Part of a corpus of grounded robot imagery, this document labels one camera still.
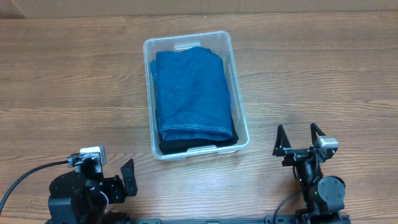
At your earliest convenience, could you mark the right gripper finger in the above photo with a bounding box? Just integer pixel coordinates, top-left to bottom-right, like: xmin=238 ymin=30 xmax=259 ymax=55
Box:
xmin=310 ymin=123 xmax=325 ymax=145
xmin=272 ymin=124 xmax=292 ymax=157

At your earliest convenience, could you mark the black cloth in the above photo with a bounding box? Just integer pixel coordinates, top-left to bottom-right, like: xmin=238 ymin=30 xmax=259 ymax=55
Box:
xmin=157 ymin=113 xmax=239 ymax=155

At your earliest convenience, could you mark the blue denim cloth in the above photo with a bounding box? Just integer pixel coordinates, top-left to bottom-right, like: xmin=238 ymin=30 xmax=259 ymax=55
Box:
xmin=151 ymin=47 xmax=233 ymax=141

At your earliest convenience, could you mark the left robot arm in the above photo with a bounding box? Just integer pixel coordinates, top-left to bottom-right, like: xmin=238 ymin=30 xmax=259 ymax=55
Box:
xmin=48 ymin=159 xmax=137 ymax=224

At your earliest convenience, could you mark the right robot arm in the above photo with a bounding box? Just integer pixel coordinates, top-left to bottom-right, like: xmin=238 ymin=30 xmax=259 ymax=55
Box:
xmin=266 ymin=123 xmax=351 ymax=223

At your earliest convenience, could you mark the clear plastic storage bin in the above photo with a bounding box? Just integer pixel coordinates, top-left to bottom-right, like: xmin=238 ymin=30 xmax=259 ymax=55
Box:
xmin=143 ymin=30 xmax=251 ymax=161

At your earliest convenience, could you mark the right black cable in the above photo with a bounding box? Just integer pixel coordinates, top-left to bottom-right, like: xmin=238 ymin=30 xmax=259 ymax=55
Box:
xmin=272 ymin=186 xmax=308 ymax=224

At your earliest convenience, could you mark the black cable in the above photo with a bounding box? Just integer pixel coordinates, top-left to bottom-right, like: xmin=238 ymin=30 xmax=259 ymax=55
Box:
xmin=272 ymin=186 xmax=308 ymax=224
xmin=0 ymin=159 xmax=70 ymax=215

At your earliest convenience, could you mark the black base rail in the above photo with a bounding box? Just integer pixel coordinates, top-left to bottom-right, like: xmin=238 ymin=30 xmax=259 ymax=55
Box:
xmin=124 ymin=214 xmax=352 ymax=224

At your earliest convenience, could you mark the left black cable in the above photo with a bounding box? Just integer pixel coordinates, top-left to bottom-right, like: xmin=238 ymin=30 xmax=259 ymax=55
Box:
xmin=0 ymin=159 xmax=70 ymax=215

